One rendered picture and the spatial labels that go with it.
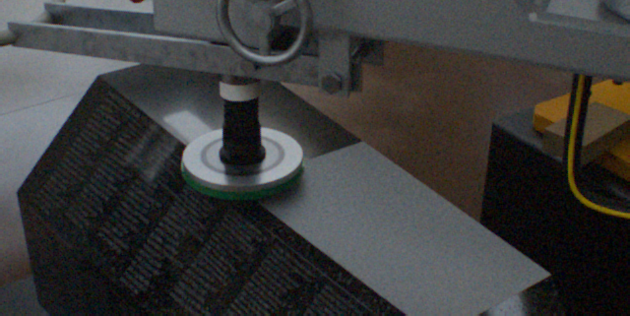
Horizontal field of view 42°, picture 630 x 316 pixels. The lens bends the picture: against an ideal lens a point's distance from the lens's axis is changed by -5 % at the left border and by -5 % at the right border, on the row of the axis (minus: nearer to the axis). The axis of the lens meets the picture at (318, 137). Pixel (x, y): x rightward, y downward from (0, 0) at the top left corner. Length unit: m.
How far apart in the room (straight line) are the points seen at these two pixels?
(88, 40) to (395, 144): 2.04
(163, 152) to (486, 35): 0.77
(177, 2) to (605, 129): 0.93
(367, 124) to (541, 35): 2.41
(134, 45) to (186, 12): 0.17
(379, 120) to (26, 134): 1.46
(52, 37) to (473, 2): 0.78
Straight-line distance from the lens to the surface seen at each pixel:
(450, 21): 1.19
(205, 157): 1.53
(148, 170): 1.72
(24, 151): 3.50
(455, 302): 1.28
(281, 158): 1.52
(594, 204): 1.37
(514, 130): 1.95
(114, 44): 1.50
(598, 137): 1.78
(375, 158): 1.62
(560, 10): 1.19
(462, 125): 3.58
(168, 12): 1.35
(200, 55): 1.41
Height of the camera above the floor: 1.62
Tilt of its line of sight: 28 degrees down
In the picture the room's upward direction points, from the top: 1 degrees clockwise
